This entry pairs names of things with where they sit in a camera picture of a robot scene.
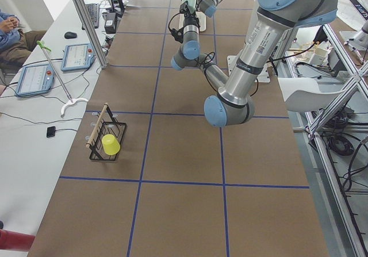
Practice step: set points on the mint green cup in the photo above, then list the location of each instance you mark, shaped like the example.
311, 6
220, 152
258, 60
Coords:
190, 5

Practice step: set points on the white rabbit tray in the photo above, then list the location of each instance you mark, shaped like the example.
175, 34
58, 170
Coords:
202, 21

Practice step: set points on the yellow cup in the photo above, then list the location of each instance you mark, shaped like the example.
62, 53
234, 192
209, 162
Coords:
110, 144

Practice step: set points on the black power adapter box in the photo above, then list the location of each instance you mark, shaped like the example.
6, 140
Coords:
110, 23

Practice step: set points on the black keyboard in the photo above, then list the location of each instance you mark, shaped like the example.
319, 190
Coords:
93, 11

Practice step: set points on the far teach pendant tablet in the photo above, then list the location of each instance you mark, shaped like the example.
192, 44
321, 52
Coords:
77, 57

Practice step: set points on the teach pendant tablet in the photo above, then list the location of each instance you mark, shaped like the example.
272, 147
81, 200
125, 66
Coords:
35, 79
77, 57

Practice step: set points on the black computer mouse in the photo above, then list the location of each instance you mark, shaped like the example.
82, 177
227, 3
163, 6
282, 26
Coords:
70, 35

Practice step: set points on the reacher grabber stick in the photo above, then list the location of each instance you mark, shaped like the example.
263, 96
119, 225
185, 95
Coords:
71, 101

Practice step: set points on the near teach pendant tablet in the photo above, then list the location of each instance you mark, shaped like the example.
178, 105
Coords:
35, 79

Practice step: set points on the seated person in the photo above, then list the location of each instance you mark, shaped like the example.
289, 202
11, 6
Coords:
16, 45

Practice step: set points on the small black puck device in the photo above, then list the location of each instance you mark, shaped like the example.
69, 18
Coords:
51, 131

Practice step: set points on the red bottle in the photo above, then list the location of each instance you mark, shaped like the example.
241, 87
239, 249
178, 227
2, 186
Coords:
15, 241

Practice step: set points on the aluminium frame post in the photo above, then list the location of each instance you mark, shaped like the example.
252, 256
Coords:
90, 30

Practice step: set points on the black wire cup rack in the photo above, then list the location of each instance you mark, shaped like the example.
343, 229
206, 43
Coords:
107, 123

